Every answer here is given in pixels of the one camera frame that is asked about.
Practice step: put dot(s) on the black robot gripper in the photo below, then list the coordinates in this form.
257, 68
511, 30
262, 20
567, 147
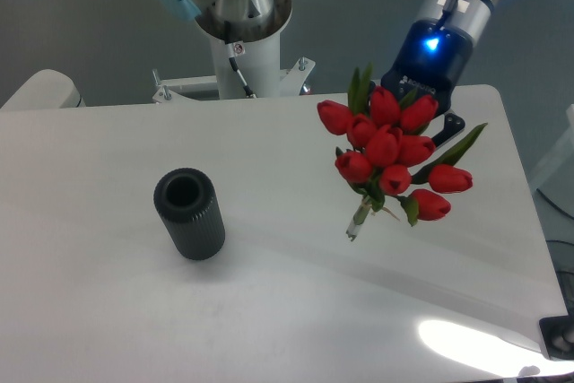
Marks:
431, 61

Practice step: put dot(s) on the red tulip bouquet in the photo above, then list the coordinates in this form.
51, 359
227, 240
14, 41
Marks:
390, 156

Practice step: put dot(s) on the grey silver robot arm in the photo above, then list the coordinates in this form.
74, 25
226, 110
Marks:
244, 36

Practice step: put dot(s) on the dark grey ribbed vase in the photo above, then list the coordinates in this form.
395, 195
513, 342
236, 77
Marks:
187, 204

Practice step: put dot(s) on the white object at right edge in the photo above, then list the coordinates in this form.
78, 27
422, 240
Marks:
554, 157

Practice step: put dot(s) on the black device at table corner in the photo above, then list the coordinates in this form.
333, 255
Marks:
557, 334

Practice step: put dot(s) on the white chair back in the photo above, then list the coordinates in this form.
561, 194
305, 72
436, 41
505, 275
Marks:
46, 89

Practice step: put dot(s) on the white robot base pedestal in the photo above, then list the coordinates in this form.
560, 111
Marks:
242, 70

